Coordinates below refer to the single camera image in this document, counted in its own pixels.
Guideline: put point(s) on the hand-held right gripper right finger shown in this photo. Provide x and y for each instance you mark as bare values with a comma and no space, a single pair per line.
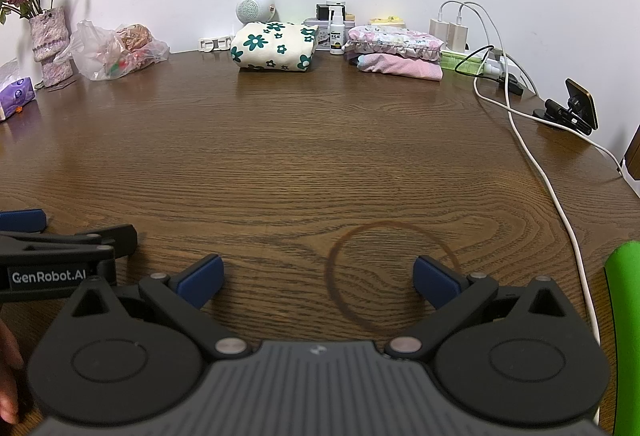
435,281

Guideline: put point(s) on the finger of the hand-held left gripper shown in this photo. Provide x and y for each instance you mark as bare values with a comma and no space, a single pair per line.
22,220
117,241

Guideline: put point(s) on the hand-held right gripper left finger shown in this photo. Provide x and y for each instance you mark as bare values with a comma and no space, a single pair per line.
202,278

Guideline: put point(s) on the pink floral ruffled garment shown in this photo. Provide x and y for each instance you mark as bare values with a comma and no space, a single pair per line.
390,38

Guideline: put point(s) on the person's left hand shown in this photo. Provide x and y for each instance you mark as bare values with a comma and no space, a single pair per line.
9,376

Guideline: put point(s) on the purple tissue pack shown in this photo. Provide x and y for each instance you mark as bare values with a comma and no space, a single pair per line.
17,95

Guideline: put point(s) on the pink knitted vase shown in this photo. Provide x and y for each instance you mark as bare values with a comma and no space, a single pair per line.
47,38

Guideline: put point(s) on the clear plastic snack bag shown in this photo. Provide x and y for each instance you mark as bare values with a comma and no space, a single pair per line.
100,52

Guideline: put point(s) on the black plug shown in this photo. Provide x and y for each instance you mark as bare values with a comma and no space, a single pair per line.
514,86

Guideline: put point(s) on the folded plain pink garment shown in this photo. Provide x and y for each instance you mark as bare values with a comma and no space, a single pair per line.
405,67

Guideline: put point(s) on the green box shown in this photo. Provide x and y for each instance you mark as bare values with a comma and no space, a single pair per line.
455,61

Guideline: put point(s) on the white power strip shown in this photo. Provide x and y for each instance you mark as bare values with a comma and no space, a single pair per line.
505,66

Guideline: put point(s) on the folded cream floral cloth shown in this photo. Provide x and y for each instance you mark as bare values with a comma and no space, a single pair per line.
270,46

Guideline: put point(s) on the white charger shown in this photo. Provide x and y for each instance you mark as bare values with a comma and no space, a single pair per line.
437,35
457,37

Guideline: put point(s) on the white spray bottle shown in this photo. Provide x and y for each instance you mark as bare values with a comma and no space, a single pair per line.
336,40

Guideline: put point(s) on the yellow box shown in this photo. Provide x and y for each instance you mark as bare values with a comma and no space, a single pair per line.
387,21

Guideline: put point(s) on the white round speaker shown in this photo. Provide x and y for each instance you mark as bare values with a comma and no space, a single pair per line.
252,7

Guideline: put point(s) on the white chargers on power strip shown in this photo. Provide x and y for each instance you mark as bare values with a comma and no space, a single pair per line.
479,11

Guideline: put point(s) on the small black white box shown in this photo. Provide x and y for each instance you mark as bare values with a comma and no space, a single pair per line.
322,12

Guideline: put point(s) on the black phone mount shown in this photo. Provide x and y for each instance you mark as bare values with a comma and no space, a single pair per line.
575,108

